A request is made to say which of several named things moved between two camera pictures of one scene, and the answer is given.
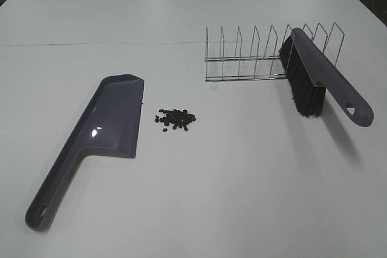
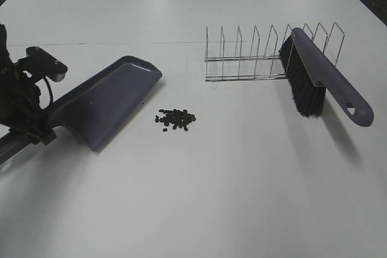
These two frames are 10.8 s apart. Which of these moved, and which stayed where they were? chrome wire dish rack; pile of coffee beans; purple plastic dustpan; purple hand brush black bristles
Moved: purple plastic dustpan
Stayed: chrome wire dish rack; pile of coffee beans; purple hand brush black bristles
